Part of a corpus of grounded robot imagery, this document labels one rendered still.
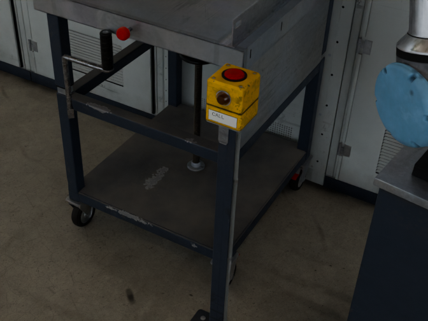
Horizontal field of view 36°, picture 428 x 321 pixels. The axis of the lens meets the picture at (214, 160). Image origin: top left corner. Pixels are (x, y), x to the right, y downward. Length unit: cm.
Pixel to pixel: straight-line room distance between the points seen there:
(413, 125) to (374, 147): 117
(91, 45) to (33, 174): 58
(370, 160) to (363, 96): 25
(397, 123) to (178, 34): 63
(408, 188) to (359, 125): 97
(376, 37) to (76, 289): 119
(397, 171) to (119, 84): 160
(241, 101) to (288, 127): 115
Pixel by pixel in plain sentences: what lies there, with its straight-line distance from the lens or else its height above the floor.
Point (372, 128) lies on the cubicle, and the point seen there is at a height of 32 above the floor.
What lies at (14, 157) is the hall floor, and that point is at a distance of 264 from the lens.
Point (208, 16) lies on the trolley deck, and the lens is 166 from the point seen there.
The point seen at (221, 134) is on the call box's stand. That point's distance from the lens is 136.
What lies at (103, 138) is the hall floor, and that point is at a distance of 268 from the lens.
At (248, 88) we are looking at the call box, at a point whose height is 89.
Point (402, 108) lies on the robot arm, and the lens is 114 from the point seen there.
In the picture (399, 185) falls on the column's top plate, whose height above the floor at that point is 75.
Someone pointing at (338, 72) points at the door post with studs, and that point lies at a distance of 223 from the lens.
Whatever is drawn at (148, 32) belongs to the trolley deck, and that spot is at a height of 82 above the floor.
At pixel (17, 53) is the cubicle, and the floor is 13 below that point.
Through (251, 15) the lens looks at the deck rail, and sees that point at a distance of 157.
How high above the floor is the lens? 155
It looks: 37 degrees down
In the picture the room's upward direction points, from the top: 3 degrees clockwise
